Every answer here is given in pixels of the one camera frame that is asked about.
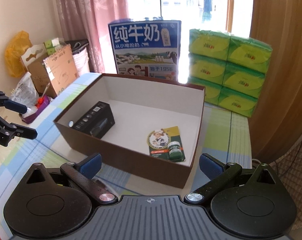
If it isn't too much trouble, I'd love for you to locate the white paper shopping bag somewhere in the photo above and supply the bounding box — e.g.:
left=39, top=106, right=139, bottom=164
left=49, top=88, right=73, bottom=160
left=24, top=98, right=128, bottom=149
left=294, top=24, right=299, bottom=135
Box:
left=65, top=39, right=90, bottom=76

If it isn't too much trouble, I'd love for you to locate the brown cardboard storage box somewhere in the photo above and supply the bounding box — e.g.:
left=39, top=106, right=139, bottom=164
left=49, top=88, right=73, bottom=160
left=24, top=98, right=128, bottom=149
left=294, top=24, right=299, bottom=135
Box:
left=54, top=74, right=205, bottom=188

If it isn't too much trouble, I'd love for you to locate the green balm blister card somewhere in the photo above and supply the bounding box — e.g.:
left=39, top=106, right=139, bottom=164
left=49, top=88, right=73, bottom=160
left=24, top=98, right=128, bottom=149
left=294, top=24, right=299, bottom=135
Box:
left=147, top=126, right=186, bottom=163

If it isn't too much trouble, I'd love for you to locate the green tissue pack stack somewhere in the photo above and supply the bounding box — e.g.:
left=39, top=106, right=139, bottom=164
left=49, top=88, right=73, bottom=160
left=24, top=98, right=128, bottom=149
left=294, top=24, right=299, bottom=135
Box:
left=188, top=29, right=272, bottom=118

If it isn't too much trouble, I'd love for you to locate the purple gift box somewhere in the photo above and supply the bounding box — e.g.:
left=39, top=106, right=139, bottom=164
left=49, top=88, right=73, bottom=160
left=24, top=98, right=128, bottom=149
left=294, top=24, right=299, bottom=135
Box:
left=20, top=95, right=50, bottom=124

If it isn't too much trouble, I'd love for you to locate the clear plastic bag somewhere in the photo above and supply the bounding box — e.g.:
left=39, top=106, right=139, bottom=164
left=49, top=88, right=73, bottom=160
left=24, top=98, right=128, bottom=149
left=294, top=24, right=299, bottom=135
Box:
left=9, top=72, right=39, bottom=107

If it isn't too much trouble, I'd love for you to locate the blue milk carton box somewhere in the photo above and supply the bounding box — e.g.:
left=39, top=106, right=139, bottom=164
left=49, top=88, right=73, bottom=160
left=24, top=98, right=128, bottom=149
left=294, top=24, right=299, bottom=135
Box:
left=108, top=17, right=181, bottom=81

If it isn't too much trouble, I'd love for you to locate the checkered tablecloth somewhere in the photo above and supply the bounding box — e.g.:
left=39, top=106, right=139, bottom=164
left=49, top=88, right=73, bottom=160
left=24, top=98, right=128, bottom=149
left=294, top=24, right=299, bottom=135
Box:
left=0, top=73, right=251, bottom=239

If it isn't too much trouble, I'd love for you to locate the pink curtain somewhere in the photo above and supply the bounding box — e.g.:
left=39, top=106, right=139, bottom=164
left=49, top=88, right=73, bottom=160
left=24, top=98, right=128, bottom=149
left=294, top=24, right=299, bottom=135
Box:
left=56, top=0, right=128, bottom=73

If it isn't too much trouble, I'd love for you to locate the brown quilted chair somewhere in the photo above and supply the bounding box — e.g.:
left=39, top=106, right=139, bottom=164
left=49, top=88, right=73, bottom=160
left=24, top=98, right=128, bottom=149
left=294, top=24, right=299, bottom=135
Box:
left=270, top=141, right=302, bottom=230

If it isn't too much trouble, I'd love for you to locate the open cardboard box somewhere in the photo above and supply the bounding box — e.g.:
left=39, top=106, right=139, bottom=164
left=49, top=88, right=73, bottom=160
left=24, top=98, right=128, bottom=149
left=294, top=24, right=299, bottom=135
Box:
left=21, top=44, right=79, bottom=98

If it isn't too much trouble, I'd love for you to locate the long black product box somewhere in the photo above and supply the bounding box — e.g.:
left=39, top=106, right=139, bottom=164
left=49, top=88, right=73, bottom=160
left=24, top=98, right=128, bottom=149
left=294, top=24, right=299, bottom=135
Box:
left=69, top=101, right=115, bottom=139

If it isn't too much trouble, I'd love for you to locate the yellow plastic bag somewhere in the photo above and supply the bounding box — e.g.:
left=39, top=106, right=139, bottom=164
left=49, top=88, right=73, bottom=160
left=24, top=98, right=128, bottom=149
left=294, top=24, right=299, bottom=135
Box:
left=4, top=30, right=33, bottom=77

